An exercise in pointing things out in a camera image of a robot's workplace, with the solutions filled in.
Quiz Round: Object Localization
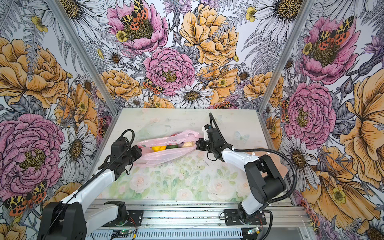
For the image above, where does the pink scalloped plate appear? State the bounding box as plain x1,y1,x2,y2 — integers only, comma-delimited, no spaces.
267,152,288,179

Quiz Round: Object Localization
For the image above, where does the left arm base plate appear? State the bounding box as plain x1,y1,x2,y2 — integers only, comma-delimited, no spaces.
103,210,144,227

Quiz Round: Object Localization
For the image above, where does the right aluminium frame post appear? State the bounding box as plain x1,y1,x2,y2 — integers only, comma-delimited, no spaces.
258,0,315,115

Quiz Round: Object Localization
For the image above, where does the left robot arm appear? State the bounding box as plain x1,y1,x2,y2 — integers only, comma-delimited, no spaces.
37,137,142,240

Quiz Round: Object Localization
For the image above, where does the right green circuit board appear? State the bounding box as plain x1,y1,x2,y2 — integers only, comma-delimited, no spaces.
247,227,260,235

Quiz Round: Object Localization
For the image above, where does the left green circuit board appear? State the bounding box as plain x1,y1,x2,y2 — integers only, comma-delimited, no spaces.
111,230,131,240

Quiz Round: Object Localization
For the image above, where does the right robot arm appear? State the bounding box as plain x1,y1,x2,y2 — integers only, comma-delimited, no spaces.
196,125,289,224

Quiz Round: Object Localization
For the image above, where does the cream garlic bulb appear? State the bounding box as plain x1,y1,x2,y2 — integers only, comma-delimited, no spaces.
182,142,195,148

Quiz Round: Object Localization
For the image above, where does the dark green avocado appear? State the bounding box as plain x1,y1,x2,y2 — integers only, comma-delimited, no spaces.
166,145,179,150

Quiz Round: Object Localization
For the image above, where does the white vented cable duct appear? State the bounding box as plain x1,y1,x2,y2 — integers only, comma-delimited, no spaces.
86,228,243,240

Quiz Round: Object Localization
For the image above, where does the left aluminium frame post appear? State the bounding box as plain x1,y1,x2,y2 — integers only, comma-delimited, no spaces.
47,1,119,116

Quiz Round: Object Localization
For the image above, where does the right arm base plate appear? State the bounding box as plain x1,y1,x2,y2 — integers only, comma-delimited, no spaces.
224,209,267,226

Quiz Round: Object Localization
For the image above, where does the aluminium mounting rail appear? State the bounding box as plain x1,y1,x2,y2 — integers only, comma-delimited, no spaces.
55,200,311,230

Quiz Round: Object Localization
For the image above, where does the pink plastic bag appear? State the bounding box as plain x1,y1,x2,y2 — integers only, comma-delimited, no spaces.
134,130,202,167

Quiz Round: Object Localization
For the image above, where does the yellow banana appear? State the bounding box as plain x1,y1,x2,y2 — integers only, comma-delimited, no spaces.
152,146,167,152

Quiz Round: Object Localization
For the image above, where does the left black cable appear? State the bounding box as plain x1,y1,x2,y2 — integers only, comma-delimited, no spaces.
49,128,136,238

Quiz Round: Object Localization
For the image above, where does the aluminium frame post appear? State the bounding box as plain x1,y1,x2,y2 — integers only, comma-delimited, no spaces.
258,0,315,115
47,1,119,116

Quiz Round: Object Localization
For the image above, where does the green circuit board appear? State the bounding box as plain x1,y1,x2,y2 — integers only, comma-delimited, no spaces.
111,230,131,240
247,227,260,235

